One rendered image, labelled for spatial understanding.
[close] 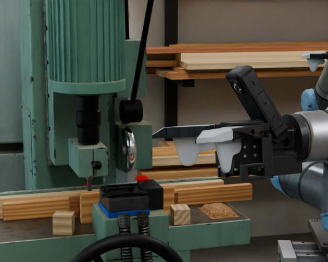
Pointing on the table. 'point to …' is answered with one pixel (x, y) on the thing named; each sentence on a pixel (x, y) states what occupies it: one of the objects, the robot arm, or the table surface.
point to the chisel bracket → (81, 149)
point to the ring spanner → (123, 194)
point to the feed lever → (136, 107)
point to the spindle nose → (88, 119)
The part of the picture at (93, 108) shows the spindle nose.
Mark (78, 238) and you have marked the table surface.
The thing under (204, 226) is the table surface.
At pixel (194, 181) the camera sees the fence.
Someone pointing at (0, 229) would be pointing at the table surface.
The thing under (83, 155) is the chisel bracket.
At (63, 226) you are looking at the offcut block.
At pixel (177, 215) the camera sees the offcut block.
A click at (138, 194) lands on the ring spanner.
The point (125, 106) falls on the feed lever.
